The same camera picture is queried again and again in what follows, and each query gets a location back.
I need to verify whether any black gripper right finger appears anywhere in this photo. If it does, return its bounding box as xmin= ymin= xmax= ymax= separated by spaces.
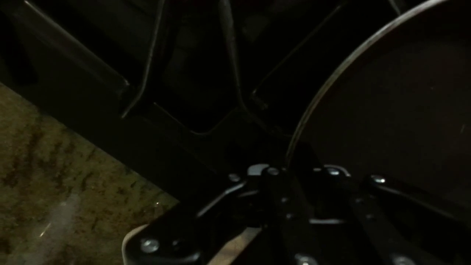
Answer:
xmin=313 ymin=165 xmax=471 ymax=265

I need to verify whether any black pan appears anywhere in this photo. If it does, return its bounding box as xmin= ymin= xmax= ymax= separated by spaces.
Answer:
xmin=287 ymin=0 xmax=471 ymax=208

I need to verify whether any right cast iron grate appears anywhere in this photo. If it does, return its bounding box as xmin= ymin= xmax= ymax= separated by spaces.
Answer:
xmin=15 ymin=0 xmax=343 ymax=133

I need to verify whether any black gas stove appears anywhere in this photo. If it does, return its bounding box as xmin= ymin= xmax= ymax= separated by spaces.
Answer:
xmin=1 ymin=0 xmax=470 ymax=199

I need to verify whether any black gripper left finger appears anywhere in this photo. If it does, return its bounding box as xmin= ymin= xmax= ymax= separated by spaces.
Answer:
xmin=122 ymin=164 xmax=324 ymax=265

